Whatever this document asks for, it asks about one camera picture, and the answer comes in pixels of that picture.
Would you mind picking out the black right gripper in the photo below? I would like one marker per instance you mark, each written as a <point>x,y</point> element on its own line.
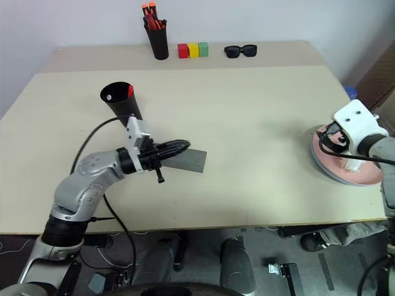
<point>334,137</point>

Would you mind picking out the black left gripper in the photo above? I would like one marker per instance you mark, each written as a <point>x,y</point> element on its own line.
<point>149,155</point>

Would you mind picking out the grey glasses case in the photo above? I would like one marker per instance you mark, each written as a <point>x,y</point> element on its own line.
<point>191,160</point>

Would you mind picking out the pink plate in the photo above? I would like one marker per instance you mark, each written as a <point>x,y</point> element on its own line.
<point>364,175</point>

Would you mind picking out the black pen with red cap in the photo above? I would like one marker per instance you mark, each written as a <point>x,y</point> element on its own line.
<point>131,90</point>

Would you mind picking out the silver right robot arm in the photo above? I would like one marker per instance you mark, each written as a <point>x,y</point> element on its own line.
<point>385,148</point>

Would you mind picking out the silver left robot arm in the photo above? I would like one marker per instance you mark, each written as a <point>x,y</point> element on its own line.
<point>92,166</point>

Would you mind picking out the light blue plate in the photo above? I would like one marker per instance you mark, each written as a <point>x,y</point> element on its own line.
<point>331,179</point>

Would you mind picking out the blue round container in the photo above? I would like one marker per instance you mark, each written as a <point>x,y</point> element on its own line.
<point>351,92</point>

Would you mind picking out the wide black plastic cup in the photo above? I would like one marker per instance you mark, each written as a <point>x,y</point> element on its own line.
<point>123,108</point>

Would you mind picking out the grey trouser leg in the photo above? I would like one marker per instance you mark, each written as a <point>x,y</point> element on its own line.
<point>348,234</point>

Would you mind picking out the red wooden block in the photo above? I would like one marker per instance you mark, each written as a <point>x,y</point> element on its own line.
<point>183,51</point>

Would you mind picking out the yellow wooden block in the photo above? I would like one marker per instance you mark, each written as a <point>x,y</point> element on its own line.
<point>193,50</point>

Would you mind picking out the black table crossbar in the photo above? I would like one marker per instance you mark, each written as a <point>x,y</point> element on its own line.
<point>293,232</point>

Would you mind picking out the green wooden block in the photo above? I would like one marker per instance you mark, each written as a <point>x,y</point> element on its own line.
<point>203,50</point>

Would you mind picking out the tall black pen holder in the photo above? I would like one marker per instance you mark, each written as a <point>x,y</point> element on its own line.
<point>160,44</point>

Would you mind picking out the black shoe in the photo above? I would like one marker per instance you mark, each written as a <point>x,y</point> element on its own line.
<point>311,242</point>

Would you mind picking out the dark rounded grey shape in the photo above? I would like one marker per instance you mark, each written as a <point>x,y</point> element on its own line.
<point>160,259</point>
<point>237,265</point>

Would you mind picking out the black sunglasses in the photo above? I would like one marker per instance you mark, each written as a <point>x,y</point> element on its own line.
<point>232,52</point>

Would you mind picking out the red marker pen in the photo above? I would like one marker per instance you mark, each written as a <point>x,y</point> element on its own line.
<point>154,24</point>

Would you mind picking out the black-capped pen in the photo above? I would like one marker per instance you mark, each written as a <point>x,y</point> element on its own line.
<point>164,23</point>

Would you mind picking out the grey floor tape strip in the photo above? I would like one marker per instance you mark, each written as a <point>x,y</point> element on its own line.
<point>325,271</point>

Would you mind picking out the black power strip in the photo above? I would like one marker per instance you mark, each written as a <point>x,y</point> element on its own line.
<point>120,280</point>

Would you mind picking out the dark curved rim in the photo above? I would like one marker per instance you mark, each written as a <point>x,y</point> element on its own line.
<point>191,291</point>

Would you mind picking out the small grey box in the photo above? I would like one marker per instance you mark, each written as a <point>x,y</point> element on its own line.
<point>98,283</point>

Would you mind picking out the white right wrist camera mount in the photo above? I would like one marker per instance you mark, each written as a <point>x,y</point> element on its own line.
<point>358,120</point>

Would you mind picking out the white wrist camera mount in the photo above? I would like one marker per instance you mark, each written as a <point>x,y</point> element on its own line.
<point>133,128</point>
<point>358,120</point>

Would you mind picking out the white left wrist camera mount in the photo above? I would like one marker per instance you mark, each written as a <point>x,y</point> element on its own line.
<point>133,128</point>

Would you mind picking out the black foot with metal bracket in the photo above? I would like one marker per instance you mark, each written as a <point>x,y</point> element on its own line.
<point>290,277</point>

